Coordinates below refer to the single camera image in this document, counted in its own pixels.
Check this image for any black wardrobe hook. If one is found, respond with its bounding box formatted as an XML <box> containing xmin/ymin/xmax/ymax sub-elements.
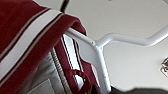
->
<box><xmin>58</xmin><ymin>0</ymin><xmax>72</xmax><ymax>13</ymax></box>

